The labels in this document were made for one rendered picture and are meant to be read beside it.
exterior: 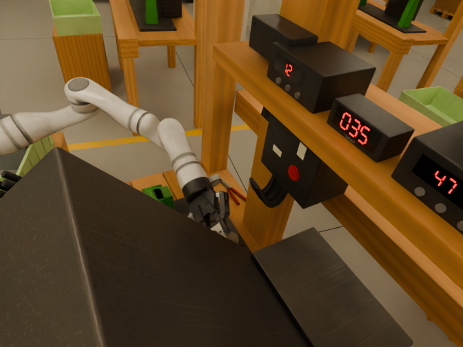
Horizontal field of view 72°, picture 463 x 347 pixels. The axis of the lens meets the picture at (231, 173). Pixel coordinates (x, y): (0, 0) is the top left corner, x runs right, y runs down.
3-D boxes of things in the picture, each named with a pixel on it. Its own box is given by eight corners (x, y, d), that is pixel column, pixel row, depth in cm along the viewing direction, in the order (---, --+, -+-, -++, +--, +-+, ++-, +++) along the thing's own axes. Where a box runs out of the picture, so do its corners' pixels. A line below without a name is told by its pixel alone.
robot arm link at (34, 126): (96, 97, 105) (18, 133, 95) (87, 74, 97) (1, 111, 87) (111, 113, 101) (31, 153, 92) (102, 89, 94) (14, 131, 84)
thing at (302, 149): (301, 211, 67) (321, 155, 57) (258, 162, 77) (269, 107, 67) (344, 193, 72) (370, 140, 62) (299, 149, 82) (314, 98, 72)
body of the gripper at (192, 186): (173, 190, 80) (187, 222, 76) (198, 171, 78) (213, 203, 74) (191, 194, 87) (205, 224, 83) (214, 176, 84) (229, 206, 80)
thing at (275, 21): (284, 74, 66) (291, 39, 61) (247, 46, 75) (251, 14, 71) (311, 69, 69) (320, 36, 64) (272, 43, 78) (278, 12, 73)
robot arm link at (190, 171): (223, 180, 87) (214, 162, 90) (200, 172, 77) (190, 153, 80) (199, 198, 90) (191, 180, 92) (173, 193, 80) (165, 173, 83)
